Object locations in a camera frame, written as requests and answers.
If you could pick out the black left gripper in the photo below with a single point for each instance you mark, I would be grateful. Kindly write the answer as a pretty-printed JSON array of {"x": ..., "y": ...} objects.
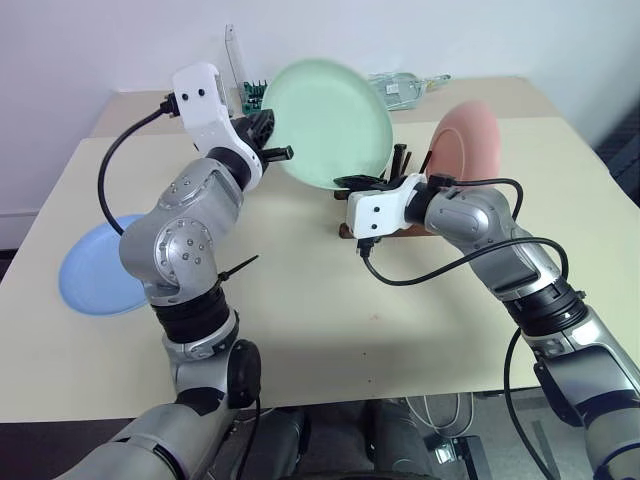
[{"x": 254, "y": 130}]

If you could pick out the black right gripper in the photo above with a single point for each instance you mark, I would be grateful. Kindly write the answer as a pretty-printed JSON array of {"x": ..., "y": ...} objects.
[{"x": 387, "y": 184}]

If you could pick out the green plate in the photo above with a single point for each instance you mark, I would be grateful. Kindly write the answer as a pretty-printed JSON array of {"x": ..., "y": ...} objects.
[{"x": 325, "y": 120}]

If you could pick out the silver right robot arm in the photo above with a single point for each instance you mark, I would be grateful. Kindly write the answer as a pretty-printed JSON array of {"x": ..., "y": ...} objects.
[{"x": 505, "y": 250}]

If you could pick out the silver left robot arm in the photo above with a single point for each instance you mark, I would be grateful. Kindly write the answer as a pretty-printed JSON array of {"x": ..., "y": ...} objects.
[{"x": 175, "y": 245}]

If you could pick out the dark wooden dish rack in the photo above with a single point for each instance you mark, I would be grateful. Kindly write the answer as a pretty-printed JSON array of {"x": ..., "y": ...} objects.
[{"x": 400, "y": 162}]

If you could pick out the green circuit board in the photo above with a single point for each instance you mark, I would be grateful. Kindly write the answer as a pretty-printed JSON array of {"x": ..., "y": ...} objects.
[{"x": 252, "y": 95}]

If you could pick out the clear plastic bag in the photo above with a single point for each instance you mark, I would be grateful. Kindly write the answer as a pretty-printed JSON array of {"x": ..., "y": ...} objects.
[{"x": 400, "y": 90}]

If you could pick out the black zip tie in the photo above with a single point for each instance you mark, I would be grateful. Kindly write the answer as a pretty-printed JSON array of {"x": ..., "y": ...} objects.
[{"x": 240, "y": 267}]

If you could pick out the pink plate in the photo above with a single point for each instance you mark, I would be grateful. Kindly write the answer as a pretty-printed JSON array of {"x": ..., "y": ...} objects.
[{"x": 470, "y": 140}]

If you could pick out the blue plate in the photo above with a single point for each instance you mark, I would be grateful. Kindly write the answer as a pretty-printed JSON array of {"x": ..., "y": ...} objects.
[{"x": 95, "y": 270}]

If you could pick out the dark rounded shape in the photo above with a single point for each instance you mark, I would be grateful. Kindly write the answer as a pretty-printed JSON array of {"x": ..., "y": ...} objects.
[
  {"x": 400, "y": 435},
  {"x": 295, "y": 445}
]

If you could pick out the black ribbed object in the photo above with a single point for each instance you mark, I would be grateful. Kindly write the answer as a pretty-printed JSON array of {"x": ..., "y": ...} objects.
[{"x": 622, "y": 150}]

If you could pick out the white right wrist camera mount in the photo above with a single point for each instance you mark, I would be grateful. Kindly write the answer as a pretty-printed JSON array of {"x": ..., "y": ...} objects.
[{"x": 382, "y": 209}]

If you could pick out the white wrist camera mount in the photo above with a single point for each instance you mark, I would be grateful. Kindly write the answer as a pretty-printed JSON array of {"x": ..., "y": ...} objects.
[
  {"x": 382, "y": 209},
  {"x": 200, "y": 107}
]

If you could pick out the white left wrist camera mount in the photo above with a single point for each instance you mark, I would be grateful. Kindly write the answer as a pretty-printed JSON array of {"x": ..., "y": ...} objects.
[{"x": 200, "y": 107}]

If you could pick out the metal table bracket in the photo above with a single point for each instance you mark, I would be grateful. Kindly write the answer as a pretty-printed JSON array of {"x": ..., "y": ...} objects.
[{"x": 452, "y": 452}]

